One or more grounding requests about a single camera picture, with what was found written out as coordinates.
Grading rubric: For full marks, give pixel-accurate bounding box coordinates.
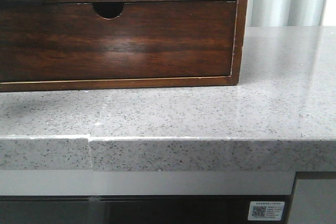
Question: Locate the dark wooden drawer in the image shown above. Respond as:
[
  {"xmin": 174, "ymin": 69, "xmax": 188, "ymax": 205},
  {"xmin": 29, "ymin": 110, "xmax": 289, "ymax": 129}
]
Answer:
[{"xmin": 1, "ymin": 1, "xmax": 236, "ymax": 82}]

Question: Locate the black glass oven door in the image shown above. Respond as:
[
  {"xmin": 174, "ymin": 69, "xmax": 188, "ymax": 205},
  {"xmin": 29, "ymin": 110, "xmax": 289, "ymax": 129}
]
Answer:
[{"xmin": 1, "ymin": 195, "xmax": 291, "ymax": 223}]

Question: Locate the white QR code sticker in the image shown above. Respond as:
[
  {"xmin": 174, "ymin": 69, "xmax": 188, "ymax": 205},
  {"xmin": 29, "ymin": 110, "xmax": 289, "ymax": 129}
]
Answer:
[{"xmin": 247, "ymin": 201, "xmax": 285, "ymax": 221}]

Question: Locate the grey cabinet panel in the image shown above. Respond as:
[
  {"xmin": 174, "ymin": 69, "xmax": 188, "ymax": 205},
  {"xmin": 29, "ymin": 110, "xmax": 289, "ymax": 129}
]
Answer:
[{"xmin": 288, "ymin": 172, "xmax": 335, "ymax": 223}]

